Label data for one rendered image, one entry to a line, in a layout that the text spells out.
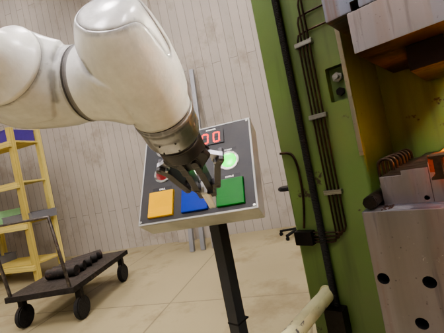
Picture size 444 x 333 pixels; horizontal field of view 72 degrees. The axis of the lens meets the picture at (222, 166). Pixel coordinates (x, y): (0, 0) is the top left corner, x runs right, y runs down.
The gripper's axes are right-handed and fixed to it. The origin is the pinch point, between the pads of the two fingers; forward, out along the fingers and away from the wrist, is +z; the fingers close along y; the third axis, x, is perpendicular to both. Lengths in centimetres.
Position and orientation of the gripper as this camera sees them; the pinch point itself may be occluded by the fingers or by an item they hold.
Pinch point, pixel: (208, 194)
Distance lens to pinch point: 65.9
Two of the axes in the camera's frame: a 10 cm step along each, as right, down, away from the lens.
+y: 9.7, -1.7, -1.6
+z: 2.3, 5.5, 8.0
